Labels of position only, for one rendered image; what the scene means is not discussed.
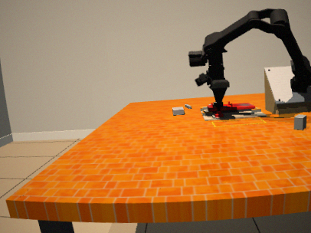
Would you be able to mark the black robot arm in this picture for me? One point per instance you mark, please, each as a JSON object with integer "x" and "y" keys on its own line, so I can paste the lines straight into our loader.
{"x": 215, "y": 42}

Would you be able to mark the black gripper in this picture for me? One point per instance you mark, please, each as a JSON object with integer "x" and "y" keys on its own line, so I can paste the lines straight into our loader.
{"x": 219, "y": 84}

